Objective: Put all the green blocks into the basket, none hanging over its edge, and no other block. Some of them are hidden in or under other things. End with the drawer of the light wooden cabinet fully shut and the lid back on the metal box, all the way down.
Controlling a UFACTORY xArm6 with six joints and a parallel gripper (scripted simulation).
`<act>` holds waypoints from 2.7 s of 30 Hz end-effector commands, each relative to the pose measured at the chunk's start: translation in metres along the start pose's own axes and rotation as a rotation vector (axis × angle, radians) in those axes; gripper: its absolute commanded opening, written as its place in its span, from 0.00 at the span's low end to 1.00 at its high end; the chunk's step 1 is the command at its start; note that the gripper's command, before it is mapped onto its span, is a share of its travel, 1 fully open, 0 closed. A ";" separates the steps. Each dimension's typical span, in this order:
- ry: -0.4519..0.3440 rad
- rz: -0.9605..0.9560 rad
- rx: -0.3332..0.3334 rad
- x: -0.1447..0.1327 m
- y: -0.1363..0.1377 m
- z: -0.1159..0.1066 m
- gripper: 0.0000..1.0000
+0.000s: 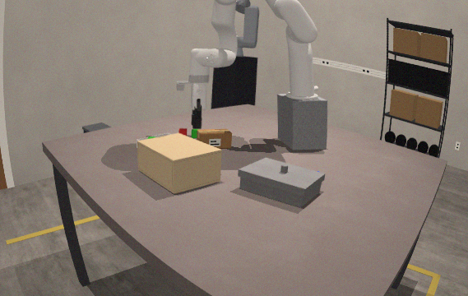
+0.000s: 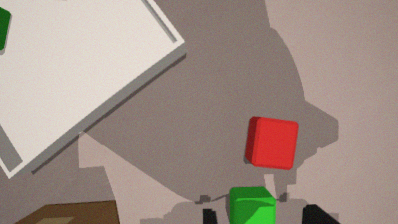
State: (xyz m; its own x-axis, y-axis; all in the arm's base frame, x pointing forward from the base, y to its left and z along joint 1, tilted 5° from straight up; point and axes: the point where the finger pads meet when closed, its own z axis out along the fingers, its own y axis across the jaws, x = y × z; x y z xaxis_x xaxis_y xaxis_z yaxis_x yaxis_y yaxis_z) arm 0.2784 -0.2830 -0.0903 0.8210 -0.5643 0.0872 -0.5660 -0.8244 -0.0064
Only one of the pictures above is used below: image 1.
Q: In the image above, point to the brown cardboard box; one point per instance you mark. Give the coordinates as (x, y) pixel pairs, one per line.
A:
(219, 138)

